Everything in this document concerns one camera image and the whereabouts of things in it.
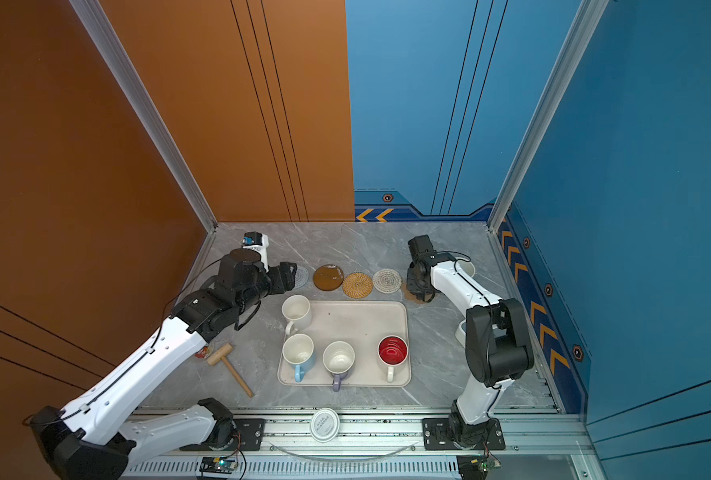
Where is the beige serving tray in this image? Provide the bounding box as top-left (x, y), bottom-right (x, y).
top-left (278, 301), bottom-right (411, 392)

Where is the white round lid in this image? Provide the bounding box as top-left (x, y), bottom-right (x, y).
top-left (310, 408), bottom-right (341, 443)

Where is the right circuit board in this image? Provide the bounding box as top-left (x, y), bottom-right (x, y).
top-left (457, 456), bottom-right (489, 480)

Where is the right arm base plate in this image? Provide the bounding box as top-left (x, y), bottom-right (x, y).
top-left (421, 417), bottom-right (507, 451)

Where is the left circuit board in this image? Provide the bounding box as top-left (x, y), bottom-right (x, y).
top-left (199, 456), bottom-right (240, 477)

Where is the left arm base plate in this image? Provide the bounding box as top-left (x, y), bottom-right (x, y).
top-left (208, 418), bottom-right (266, 452)

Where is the white speckled mug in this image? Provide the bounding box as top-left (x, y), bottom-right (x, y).
top-left (457, 259), bottom-right (475, 277)

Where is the wooden mallet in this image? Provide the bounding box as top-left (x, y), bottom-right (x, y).
top-left (207, 343), bottom-right (255, 398)

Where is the white multicolour woven coaster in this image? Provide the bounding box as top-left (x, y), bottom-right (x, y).
top-left (371, 268), bottom-right (403, 294)

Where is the red inside mug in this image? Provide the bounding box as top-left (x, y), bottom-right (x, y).
top-left (377, 335), bottom-right (409, 383)

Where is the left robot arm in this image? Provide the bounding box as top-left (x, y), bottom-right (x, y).
top-left (29, 245), bottom-right (297, 479)

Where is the paw shaped wooden coaster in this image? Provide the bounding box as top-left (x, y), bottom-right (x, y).
top-left (401, 284), bottom-right (421, 304)

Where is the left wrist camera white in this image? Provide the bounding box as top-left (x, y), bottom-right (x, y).
top-left (242, 231), bottom-right (270, 270)

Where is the rattan woven coaster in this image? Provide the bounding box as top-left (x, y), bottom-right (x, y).
top-left (342, 272), bottom-right (373, 300)

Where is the circuit board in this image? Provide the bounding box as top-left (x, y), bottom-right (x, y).
top-left (199, 456), bottom-right (240, 477)
top-left (457, 456), bottom-right (489, 480)

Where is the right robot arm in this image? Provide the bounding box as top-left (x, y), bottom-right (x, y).
top-left (407, 235), bottom-right (535, 451)

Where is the white mug blue handle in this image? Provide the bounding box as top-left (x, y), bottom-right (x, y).
top-left (282, 333), bottom-right (316, 383)

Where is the grey woven coaster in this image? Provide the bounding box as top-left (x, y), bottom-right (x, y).
top-left (294, 265), bottom-right (310, 290)

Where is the white mug purple handle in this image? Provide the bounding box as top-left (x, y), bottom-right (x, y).
top-left (323, 341), bottom-right (356, 392)

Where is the glossy brown round coaster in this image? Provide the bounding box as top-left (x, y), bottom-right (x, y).
top-left (313, 264), bottom-right (345, 291)

